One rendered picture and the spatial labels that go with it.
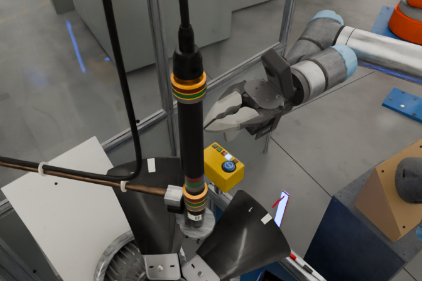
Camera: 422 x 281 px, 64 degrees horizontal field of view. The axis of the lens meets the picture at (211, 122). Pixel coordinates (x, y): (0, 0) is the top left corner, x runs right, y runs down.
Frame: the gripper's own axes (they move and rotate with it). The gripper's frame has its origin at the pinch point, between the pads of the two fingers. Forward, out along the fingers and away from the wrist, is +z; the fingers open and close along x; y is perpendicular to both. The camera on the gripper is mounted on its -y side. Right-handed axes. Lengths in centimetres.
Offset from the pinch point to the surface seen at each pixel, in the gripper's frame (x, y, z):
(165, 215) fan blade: 2.9, 34.9, 6.3
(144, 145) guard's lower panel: 57, 91, -16
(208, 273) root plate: -11, 49, 2
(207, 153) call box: 26, 66, -27
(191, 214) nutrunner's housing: -5.9, 16.9, 6.3
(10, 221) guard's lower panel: 51, 88, 44
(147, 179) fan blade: 11.6, 31.1, 5.9
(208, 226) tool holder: -8.3, 21.5, 3.5
